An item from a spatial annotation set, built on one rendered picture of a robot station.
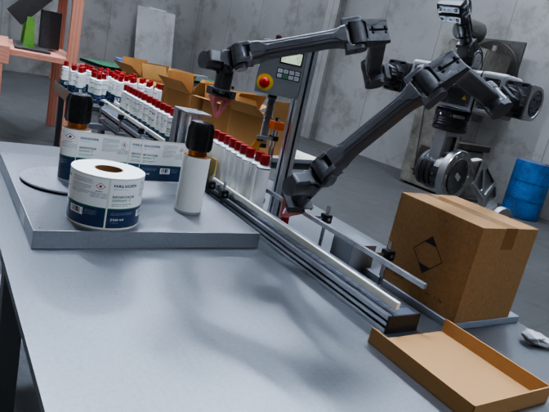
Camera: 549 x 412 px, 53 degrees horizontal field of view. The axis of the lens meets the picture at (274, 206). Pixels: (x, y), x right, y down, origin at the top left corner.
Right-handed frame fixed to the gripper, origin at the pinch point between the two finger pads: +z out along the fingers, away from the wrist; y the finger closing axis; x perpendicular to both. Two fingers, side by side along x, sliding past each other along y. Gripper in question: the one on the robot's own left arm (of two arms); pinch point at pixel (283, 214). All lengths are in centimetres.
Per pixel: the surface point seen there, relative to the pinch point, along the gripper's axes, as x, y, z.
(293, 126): -36.5, -14.7, -4.5
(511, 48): -398, -638, 121
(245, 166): -27.9, 0.3, 11.1
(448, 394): 71, 14, -45
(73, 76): -213, 6, 157
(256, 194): -15.0, -0.1, 10.8
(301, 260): 20.1, 4.3, -5.8
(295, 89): -45.4, -12.4, -14.2
